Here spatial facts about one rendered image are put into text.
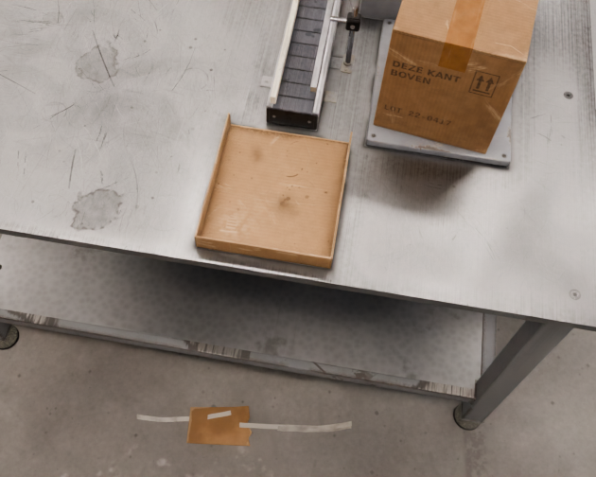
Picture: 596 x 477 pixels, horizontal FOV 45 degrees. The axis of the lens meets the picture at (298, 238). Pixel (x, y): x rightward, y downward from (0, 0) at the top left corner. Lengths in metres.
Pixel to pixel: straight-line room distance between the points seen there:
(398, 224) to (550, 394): 1.01
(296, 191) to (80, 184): 0.43
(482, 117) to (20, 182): 0.92
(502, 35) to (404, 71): 0.19
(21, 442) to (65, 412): 0.14
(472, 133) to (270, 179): 0.42
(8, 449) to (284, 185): 1.16
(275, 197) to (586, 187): 0.64
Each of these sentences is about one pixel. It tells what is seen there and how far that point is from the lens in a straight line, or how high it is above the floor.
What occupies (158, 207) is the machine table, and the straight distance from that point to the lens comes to 1.43.
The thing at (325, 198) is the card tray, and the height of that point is 0.83.
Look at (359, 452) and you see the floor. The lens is 2.09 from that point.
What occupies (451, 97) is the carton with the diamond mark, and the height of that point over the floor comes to 0.99.
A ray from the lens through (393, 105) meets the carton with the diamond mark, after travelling 1.46.
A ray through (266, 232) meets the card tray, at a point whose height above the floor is 0.83.
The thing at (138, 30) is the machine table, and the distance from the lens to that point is 1.74.
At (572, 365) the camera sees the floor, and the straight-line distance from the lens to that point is 2.34.
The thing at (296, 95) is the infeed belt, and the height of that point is 0.88.
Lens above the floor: 2.03
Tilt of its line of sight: 60 degrees down
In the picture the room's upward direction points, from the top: 4 degrees clockwise
